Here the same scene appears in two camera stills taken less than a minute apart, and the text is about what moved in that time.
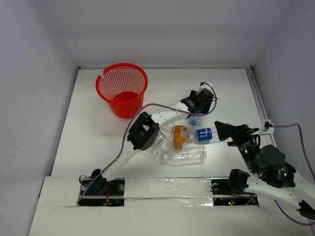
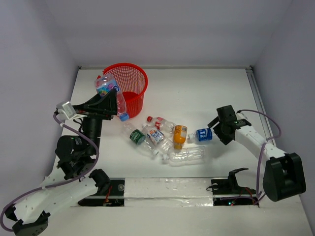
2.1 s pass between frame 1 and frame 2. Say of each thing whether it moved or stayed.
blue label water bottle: stayed
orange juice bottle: stayed
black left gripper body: moved
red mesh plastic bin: stayed
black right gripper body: moved
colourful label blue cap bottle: moved
